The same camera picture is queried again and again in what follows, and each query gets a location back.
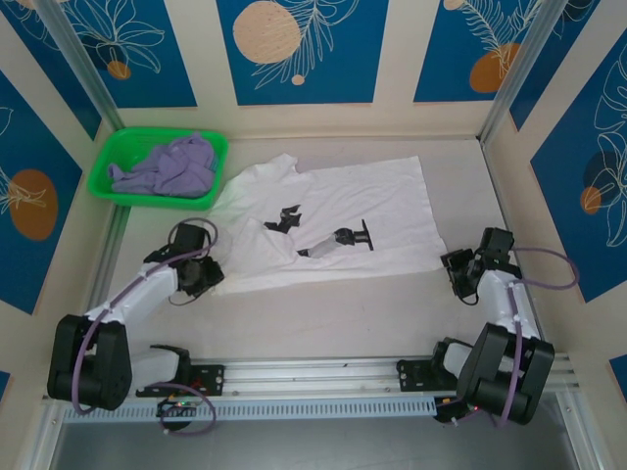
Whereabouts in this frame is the white t-shirt with black print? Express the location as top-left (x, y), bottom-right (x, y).
top-left (208, 154), bottom-right (448, 298)

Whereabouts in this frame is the purple t-shirt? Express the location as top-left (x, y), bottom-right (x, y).
top-left (106, 131), bottom-right (219, 200)

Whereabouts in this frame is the blue panel with white flowers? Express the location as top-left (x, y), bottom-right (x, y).
top-left (529, 45), bottom-right (627, 305)

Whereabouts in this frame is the green plastic basket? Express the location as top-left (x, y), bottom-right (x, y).
top-left (86, 126), bottom-right (230, 212)

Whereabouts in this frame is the blue panel with orange oval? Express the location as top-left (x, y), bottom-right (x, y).
top-left (0, 161), bottom-right (84, 316)

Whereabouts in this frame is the small electronics board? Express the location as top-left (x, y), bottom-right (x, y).
top-left (156, 397), bottom-right (203, 421)
top-left (434, 395), bottom-right (487, 425)

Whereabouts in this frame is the blue panel with flower drawing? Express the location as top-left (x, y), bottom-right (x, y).
top-left (0, 0), bottom-right (199, 111)

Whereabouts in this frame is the blue panel with fern drawing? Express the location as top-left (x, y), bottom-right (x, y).
top-left (412, 0), bottom-right (555, 105)

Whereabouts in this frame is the blue panel with peach circle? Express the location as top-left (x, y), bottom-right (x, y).
top-left (216, 0), bottom-right (391, 107)

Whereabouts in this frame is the grey metal sheet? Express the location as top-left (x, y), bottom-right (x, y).
top-left (47, 419), bottom-right (580, 470)

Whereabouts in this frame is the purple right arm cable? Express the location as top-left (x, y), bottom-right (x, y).
top-left (442, 246), bottom-right (580, 430)

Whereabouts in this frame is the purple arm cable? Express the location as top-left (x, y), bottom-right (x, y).
top-left (70, 217), bottom-right (227, 438)
top-left (442, 246), bottom-right (580, 430)

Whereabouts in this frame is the aluminium frame post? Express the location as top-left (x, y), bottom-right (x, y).
top-left (35, 0), bottom-right (125, 130)
top-left (478, 0), bottom-right (575, 144)

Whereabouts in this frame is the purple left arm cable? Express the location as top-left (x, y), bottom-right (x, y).
top-left (70, 217), bottom-right (227, 438)

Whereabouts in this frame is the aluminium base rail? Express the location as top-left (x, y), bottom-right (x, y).
top-left (41, 354), bottom-right (580, 401)

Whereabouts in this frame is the narrow blue wall panel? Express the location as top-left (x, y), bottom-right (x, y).
top-left (0, 70), bottom-right (103, 144)
top-left (508, 0), bottom-right (627, 133)

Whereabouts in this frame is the grey slotted cable duct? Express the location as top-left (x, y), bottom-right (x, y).
top-left (62, 395), bottom-right (438, 425)

